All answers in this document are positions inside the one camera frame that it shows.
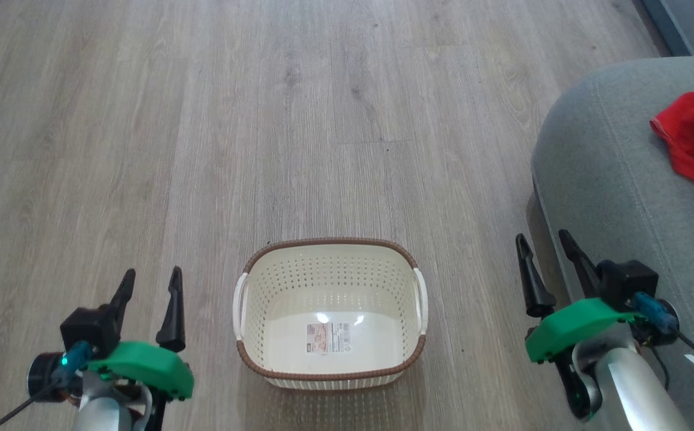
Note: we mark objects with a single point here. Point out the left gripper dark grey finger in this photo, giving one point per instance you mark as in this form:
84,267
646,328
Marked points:
173,311
124,296

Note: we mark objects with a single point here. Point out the right gripper body, green cover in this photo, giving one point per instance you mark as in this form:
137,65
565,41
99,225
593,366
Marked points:
580,326

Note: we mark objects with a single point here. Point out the left gripper body, green cover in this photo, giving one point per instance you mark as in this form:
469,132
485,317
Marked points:
143,366

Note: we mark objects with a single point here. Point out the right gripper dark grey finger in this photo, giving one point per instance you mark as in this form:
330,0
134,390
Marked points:
532,281
580,269

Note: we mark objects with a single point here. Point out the red clothing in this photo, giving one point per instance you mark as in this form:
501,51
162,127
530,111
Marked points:
691,134

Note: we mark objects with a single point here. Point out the cream laundry basket, brown rim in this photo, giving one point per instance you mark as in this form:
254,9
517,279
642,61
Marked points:
329,281

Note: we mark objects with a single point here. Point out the grey fabric sofa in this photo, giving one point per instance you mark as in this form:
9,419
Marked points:
622,179

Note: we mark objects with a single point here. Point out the paper label sticker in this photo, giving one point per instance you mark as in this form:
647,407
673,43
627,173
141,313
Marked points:
328,338

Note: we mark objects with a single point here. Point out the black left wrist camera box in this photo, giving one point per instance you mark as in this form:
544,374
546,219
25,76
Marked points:
90,329

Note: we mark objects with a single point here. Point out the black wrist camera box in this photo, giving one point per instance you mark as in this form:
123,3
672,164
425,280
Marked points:
90,329
628,284

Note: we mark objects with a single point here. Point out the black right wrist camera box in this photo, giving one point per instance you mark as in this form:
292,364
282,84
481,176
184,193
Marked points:
628,284

